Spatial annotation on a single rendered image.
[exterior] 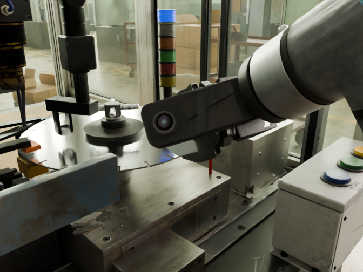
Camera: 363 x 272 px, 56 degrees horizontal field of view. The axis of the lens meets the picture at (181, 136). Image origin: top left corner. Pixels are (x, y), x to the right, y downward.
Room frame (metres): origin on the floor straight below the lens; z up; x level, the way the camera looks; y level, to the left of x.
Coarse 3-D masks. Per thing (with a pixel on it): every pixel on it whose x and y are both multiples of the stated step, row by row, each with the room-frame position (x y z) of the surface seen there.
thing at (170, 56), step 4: (160, 52) 0.87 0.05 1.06; (164, 52) 0.86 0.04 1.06; (168, 52) 0.86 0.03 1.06; (172, 52) 0.87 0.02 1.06; (160, 56) 0.87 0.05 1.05; (164, 56) 0.86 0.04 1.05; (168, 56) 0.86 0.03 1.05; (172, 56) 0.87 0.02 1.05; (160, 60) 0.87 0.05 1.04; (164, 60) 0.86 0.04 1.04; (168, 60) 0.86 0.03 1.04; (172, 60) 0.87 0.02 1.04
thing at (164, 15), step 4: (160, 12) 0.87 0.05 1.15; (164, 12) 0.86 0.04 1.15; (168, 12) 0.86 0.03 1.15; (172, 12) 0.87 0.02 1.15; (160, 16) 0.87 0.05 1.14; (164, 16) 0.86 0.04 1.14; (168, 16) 0.86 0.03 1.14; (172, 16) 0.87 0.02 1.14; (160, 20) 0.87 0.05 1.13; (164, 20) 0.86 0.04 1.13; (168, 20) 0.86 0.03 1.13; (172, 20) 0.87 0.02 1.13
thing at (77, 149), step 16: (128, 112) 0.71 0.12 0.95; (32, 128) 0.60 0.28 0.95; (48, 128) 0.60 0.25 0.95; (80, 128) 0.60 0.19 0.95; (48, 144) 0.53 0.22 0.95; (64, 144) 0.53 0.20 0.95; (80, 144) 0.53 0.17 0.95; (96, 144) 0.53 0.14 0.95; (112, 144) 0.53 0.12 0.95; (128, 144) 0.53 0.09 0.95; (144, 144) 0.53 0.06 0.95; (32, 160) 0.46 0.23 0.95; (48, 160) 0.46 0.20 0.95; (64, 160) 0.46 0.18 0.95; (80, 160) 0.46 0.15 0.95; (128, 160) 0.46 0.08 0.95; (144, 160) 0.46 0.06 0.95; (160, 160) 0.46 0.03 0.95
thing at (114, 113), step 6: (108, 102) 0.60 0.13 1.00; (114, 102) 0.60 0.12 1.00; (102, 108) 0.58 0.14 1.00; (108, 108) 0.58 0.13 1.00; (114, 108) 0.57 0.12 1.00; (120, 108) 0.59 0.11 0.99; (126, 108) 0.59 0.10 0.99; (132, 108) 0.59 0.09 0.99; (138, 108) 0.60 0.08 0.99; (108, 114) 0.58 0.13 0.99; (114, 114) 0.55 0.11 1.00; (120, 114) 0.59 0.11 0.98
